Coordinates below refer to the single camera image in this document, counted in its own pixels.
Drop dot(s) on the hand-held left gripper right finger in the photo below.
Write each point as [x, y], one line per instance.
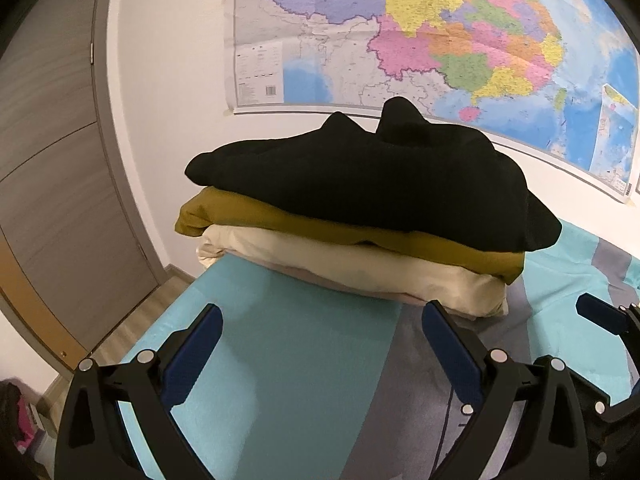
[450, 357]

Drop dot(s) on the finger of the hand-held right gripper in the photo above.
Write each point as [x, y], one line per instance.
[622, 405]
[602, 312]

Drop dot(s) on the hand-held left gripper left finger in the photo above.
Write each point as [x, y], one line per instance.
[192, 357]

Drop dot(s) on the cream garment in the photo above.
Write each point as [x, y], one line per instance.
[375, 270]

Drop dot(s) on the mustard yellow garment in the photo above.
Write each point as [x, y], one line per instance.
[300, 222]

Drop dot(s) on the black garment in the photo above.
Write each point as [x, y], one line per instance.
[375, 180]

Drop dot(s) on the teal and grey bed sheet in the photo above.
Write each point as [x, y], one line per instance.
[300, 360]

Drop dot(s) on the pale pink garment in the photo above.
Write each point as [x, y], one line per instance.
[340, 285]

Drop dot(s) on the dark cloth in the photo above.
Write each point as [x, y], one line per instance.
[12, 415]

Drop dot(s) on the grey wooden door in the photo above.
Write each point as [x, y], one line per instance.
[55, 160]

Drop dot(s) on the metal door hinge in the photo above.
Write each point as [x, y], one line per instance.
[92, 54]

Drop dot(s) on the colourful wall map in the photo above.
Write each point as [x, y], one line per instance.
[450, 35]

